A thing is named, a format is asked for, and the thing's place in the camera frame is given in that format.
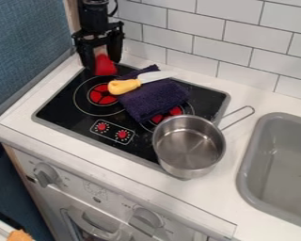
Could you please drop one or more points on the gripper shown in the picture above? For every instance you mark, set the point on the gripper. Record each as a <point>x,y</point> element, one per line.
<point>99,33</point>

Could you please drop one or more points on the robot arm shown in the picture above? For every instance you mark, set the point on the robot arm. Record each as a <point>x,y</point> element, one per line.
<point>92,14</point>

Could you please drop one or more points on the red toy strawberry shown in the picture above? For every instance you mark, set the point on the red toy strawberry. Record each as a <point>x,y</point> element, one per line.
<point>104,66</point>

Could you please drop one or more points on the yellow and white toy knife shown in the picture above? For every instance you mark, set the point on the yellow and white toy knife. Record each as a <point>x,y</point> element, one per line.
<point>124,86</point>

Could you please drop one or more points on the toy stove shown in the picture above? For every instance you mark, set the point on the toy stove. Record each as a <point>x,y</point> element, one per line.
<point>86,111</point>

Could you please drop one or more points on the dark blue cloth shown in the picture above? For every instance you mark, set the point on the dark blue cloth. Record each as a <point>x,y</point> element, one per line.
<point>155,99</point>

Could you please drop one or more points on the silver pot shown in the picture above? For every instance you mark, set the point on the silver pot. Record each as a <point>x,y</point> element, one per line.
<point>188,147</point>

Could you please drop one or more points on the toy sink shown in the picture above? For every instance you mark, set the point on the toy sink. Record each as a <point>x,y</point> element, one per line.
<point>278,169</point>

